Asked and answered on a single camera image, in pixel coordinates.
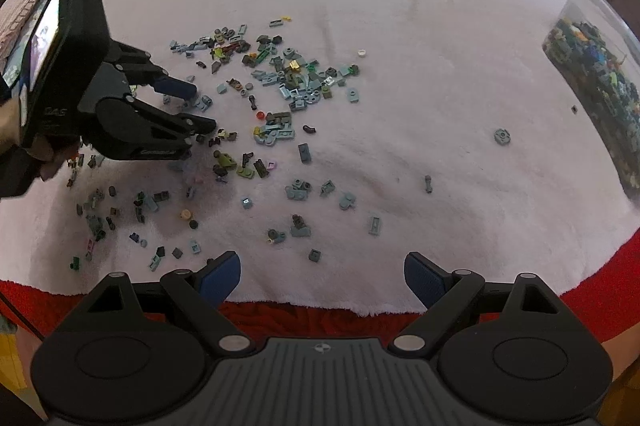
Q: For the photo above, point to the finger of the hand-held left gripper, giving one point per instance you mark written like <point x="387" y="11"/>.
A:
<point x="180" y="124"/>
<point x="175" y="87"/>

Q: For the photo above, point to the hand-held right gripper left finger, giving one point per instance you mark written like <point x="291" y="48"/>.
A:
<point x="220" y="278"/>

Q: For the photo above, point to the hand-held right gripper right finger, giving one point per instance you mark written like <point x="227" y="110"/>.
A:
<point x="425" y="281"/>

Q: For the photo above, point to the pile of toy bricks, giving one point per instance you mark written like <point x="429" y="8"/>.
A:
<point x="270" y="126"/>

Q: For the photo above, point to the person's left hand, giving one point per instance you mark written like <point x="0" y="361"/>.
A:
<point x="50" y="161"/>

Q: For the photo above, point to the grey bar piece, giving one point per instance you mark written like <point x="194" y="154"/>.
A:
<point x="428" y="183"/>

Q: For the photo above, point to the red blanket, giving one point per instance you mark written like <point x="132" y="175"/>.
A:
<point x="325" y="321"/>

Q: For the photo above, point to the grey round-edged plate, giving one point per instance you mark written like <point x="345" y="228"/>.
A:
<point x="501" y="136"/>

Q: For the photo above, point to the clear plastic storage container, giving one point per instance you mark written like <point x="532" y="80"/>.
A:
<point x="590" y="56"/>

